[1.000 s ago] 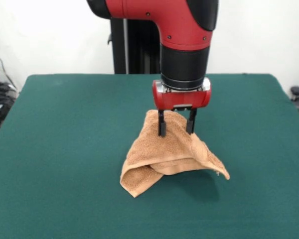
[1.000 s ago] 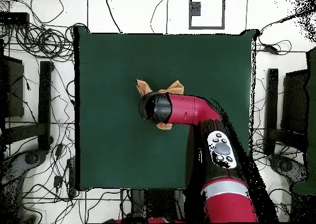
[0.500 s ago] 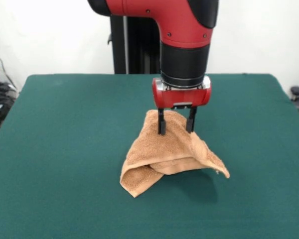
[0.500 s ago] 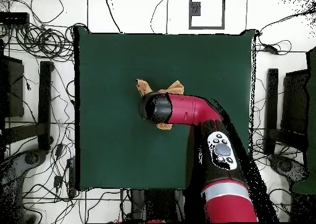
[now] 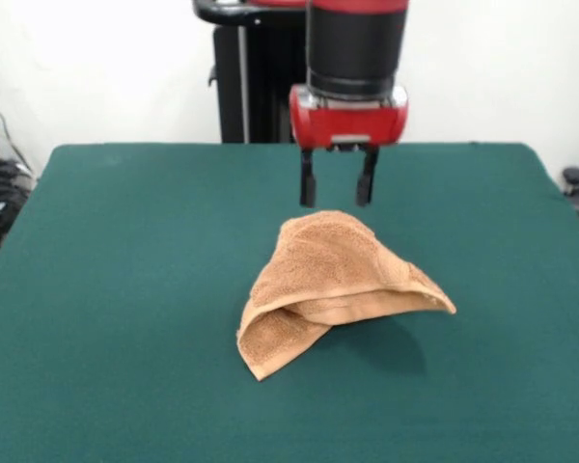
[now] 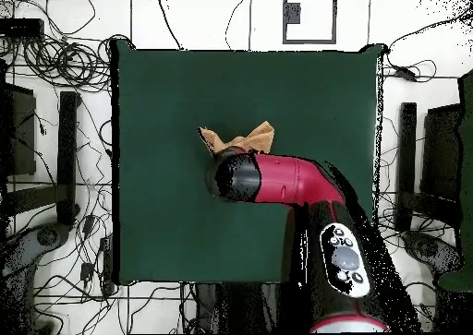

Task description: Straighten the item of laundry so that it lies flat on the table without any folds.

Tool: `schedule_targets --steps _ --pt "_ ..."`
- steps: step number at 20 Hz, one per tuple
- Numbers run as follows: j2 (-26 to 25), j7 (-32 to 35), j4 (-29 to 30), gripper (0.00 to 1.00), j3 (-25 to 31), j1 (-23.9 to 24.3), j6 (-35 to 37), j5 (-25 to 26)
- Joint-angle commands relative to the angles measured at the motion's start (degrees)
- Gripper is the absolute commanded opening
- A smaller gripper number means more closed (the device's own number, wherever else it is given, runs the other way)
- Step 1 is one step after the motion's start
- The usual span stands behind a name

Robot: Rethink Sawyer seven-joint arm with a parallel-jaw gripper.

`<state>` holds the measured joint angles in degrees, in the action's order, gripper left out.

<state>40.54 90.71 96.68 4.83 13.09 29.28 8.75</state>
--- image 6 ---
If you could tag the tan terry towel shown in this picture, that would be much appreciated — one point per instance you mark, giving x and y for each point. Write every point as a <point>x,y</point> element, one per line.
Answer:
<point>258,139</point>

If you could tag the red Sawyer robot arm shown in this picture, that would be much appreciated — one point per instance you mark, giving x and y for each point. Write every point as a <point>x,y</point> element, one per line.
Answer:
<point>288,180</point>

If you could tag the black flat box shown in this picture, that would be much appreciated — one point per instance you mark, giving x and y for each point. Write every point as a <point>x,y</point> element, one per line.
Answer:
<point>22,26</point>

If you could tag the dark green table cloth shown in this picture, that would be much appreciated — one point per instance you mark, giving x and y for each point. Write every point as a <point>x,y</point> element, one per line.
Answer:
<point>166,91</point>

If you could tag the small black power adapter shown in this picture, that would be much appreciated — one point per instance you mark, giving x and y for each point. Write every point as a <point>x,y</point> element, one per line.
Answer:
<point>87,271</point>
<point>88,224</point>

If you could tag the black power strip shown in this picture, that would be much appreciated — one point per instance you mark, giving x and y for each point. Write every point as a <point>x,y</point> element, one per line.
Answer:
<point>107,265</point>

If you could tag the black stand base bar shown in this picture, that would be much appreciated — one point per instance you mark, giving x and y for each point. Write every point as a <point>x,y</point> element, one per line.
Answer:
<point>406,157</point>
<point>67,146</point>

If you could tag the long black power adapter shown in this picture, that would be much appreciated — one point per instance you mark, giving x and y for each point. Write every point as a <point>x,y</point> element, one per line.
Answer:
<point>405,73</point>

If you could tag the grey leg with round knob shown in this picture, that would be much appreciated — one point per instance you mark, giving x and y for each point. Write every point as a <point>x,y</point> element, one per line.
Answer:
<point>47,236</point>
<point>426,246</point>

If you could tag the dark square box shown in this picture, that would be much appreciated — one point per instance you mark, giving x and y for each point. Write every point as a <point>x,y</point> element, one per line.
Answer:
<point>22,135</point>
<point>439,154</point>

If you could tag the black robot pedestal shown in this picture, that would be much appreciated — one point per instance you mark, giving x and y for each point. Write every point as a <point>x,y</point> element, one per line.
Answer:
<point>205,305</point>

